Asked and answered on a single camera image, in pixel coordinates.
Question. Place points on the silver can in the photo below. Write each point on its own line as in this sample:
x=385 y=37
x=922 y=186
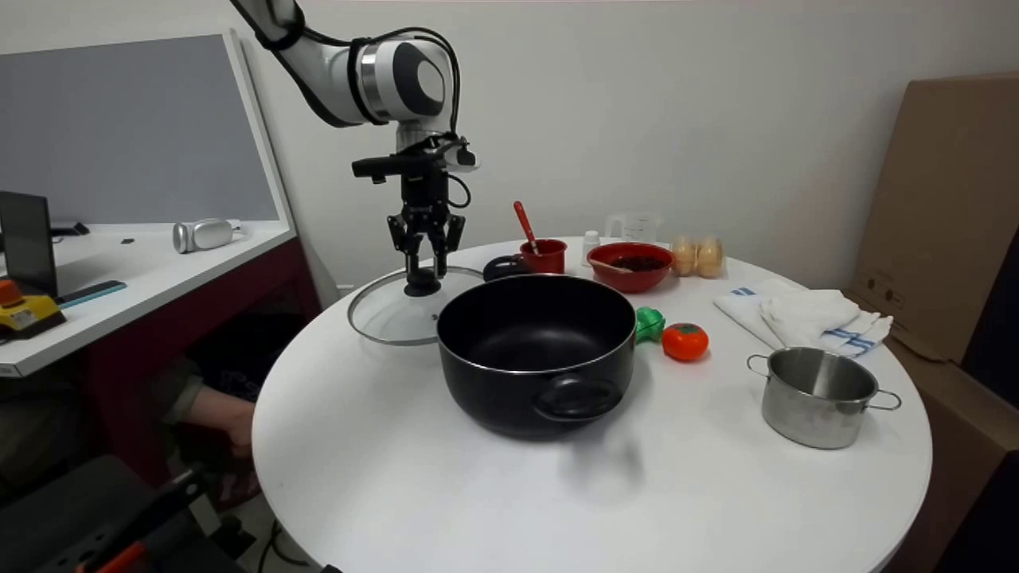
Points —
x=207 y=234

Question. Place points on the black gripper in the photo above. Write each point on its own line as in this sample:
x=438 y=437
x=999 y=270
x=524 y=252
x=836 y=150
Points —
x=429 y=207

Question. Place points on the red bowl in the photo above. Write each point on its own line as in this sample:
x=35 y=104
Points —
x=633 y=274

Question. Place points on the beige egg toy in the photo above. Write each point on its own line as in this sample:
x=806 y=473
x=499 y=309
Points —
x=712 y=256
x=685 y=256

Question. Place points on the black laptop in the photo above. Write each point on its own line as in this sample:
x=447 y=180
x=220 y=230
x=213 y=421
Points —
x=25 y=245

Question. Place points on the red spoon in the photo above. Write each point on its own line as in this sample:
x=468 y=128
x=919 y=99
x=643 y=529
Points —
x=524 y=225

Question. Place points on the green broccoli toy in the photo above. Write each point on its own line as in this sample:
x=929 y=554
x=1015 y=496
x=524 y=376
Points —
x=647 y=323

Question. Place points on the clear plastic measuring cup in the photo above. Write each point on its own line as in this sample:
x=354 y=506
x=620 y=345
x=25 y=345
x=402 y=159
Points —
x=634 y=229

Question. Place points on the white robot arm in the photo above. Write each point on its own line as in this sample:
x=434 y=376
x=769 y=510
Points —
x=385 y=81

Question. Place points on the grey partition board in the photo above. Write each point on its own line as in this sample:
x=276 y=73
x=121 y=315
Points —
x=128 y=128

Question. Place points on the glass lid with black knob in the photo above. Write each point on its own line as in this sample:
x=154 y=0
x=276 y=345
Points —
x=398 y=319

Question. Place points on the person's bare hand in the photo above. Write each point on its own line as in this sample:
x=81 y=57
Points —
x=226 y=417

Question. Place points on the dark blue flat strip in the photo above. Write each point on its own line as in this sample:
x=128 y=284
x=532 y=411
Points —
x=94 y=293

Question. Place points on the yellow handheld device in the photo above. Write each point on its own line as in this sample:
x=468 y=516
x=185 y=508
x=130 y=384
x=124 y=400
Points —
x=25 y=309

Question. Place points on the white desk with red side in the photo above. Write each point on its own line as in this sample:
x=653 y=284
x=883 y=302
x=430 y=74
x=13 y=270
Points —
x=161 y=280

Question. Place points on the white cloth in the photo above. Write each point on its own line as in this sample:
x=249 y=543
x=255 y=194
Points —
x=814 y=315

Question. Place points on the small stainless steel pot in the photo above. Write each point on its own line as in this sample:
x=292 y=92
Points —
x=814 y=410

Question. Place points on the orange tomato toy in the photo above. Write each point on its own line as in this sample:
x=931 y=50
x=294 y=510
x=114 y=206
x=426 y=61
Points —
x=685 y=341

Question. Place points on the brown cardboard box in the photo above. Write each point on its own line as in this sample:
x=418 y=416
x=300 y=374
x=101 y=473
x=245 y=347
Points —
x=961 y=456

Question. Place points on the black chair with red part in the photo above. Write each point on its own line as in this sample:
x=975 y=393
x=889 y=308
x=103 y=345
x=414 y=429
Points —
x=64 y=519

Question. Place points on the white paper with blue print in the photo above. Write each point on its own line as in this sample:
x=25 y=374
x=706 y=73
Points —
x=742 y=305

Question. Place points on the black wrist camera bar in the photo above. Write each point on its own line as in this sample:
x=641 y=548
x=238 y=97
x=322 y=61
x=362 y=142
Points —
x=385 y=165

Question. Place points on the black cooking pot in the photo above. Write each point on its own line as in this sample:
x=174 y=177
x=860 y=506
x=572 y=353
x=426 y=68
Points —
x=499 y=400

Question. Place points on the red mug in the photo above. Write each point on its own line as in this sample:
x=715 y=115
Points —
x=550 y=256

